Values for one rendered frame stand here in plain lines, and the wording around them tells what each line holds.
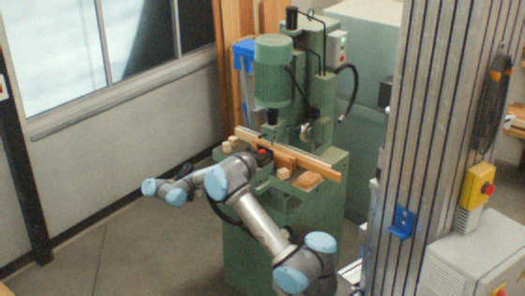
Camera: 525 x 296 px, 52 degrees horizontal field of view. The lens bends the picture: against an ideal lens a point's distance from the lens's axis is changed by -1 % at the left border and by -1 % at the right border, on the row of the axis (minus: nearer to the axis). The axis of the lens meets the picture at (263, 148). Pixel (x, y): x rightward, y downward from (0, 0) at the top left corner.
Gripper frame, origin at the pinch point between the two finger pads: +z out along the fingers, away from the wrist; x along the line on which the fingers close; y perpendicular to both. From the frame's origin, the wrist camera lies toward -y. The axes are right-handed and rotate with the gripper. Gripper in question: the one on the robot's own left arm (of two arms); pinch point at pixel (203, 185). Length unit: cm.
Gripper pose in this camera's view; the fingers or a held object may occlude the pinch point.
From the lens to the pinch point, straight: 259.3
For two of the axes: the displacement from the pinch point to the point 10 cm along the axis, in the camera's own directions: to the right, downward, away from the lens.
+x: 7.7, 2.6, -5.9
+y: -2.6, 9.6, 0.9
